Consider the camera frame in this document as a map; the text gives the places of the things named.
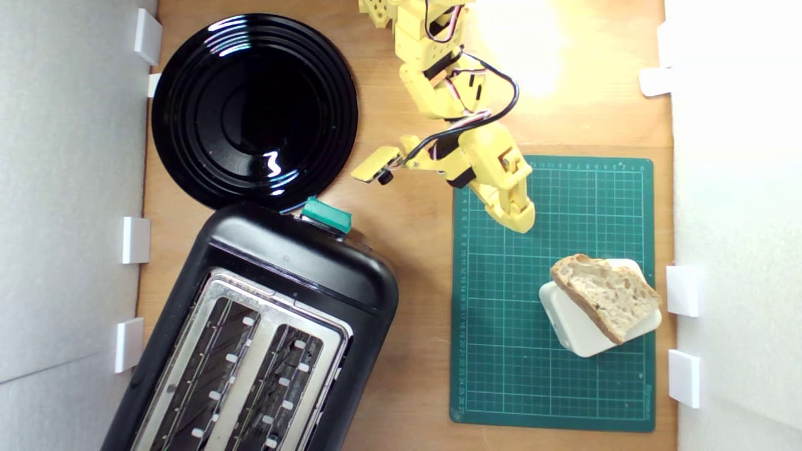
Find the green cutting mat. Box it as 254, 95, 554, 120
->
449, 153, 656, 433

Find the green toaster lever knob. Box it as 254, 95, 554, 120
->
301, 196, 353, 234

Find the brown bread slice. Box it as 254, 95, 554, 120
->
550, 254, 662, 346

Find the black plate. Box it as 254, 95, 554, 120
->
151, 13, 359, 212

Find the white block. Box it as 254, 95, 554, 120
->
539, 258, 663, 358

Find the black two-slot toaster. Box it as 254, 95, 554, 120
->
100, 202, 400, 451

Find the wrist camera on yellow mount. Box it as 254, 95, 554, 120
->
350, 145, 405, 186

